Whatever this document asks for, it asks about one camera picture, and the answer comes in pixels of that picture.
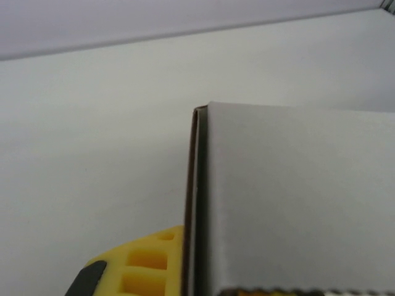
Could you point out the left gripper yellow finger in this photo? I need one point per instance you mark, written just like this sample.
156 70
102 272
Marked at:
145 265

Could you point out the white paper box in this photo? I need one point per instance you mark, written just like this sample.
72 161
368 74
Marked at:
293 185

